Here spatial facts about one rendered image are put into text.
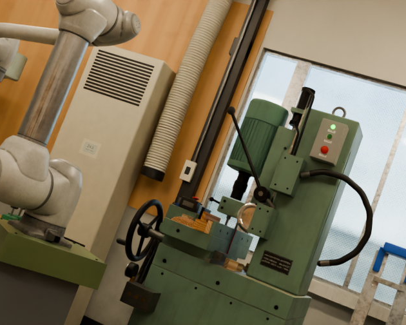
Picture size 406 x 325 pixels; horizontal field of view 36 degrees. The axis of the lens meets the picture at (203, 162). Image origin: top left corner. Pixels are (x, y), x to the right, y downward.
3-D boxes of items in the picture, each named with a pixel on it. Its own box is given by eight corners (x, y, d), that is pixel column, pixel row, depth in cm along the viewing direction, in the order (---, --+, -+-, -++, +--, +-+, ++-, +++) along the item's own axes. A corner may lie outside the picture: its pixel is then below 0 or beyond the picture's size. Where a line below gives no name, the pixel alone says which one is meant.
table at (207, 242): (188, 237, 302) (193, 226, 303) (245, 260, 291) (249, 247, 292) (138, 222, 246) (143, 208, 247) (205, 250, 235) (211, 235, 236)
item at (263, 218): (252, 234, 247) (262, 206, 248) (268, 240, 245) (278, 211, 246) (246, 231, 238) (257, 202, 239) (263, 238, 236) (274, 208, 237)
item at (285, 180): (272, 191, 248) (285, 156, 249) (294, 198, 245) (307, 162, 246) (269, 187, 240) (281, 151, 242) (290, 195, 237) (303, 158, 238)
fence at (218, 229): (246, 246, 292) (251, 235, 293) (249, 247, 292) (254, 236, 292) (208, 234, 237) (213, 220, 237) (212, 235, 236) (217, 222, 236)
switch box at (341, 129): (311, 158, 246) (325, 121, 247) (335, 166, 242) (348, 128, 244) (309, 155, 240) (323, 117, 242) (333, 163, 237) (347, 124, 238)
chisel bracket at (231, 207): (220, 216, 268) (226, 197, 269) (249, 227, 263) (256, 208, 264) (214, 213, 261) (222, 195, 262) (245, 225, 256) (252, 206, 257)
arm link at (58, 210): (76, 231, 218) (100, 173, 220) (40, 221, 203) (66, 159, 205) (45, 217, 227) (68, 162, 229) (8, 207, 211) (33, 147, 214)
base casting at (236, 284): (188, 268, 287) (195, 249, 288) (305, 317, 267) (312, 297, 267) (151, 263, 246) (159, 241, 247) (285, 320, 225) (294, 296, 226)
